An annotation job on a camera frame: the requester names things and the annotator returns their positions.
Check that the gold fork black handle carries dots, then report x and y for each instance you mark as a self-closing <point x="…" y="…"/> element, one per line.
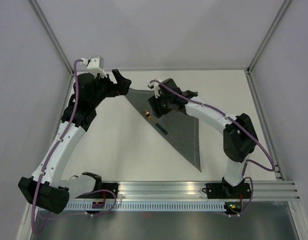
<point x="150" y="117"/>

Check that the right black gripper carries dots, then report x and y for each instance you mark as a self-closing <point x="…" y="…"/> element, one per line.
<point x="154" y="102"/>

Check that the aluminium cage frame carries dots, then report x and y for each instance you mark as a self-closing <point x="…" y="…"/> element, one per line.
<point x="226" y="50"/>

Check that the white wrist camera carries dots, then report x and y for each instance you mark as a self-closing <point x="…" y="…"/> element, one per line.
<point x="94" y="66"/>
<point x="154" y="85"/>

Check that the white slotted cable duct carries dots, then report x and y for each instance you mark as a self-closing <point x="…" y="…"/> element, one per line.
<point x="153" y="206"/>

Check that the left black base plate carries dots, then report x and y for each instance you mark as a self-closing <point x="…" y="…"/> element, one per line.
<point x="110" y="186"/>

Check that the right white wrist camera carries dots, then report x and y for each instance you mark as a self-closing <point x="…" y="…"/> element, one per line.
<point x="154" y="85"/>

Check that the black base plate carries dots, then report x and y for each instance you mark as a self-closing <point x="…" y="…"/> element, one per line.
<point x="221" y="191"/>
<point x="110" y="186"/>

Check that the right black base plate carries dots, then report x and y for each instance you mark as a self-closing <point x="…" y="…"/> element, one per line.
<point x="221" y="191"/>

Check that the grey cloth napkin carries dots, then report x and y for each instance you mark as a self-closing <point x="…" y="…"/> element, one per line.
<point x="183" y="130"/>

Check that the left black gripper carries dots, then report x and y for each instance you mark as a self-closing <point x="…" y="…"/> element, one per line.
<point x="121" y="88"/>

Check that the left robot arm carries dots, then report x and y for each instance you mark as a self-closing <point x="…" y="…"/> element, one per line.
<point x="45" y="188"/>

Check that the aluminium front rail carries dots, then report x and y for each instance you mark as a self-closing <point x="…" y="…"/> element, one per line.
<point x="192" y="191"/>

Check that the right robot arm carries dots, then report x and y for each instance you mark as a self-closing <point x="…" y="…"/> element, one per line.
<point x="239" y="135"/>

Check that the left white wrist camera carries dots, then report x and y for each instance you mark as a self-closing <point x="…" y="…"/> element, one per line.
<point x="94" y="66"/>

